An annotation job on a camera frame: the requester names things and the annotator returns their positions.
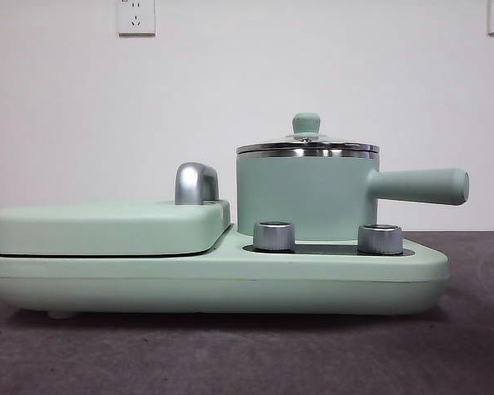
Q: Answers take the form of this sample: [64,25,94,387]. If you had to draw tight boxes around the glass lid with green knob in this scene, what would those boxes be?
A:
[235,113,380,153]

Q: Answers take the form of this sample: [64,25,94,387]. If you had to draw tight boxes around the silver control knob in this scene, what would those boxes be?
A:
[357,223,404,254]
[252,220,296,252]

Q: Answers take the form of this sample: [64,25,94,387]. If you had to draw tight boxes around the pale green hinged grill cover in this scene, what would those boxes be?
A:
[0,198,232,258]

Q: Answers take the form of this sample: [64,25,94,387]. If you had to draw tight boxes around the pale green breakfast maker base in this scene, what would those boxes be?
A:
[0,241,450,318]

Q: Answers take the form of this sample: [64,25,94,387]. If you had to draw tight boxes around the pale green pot with handle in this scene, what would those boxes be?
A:
[235,148,472,244]

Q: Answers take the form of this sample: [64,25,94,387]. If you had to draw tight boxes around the silver grill cover handle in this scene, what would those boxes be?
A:
[174,162,221,206]

